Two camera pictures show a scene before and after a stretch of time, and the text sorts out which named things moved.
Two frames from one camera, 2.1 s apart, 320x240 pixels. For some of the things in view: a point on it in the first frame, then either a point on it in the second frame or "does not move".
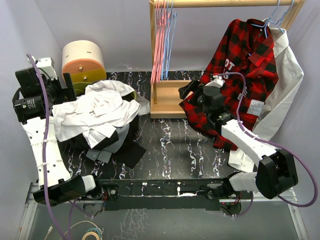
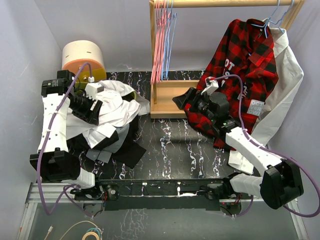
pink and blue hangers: [162, 18] does not move
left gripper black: [62, 97] → [90, 116]
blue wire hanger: [171, 20] does not move
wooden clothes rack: [165, 96] does not move
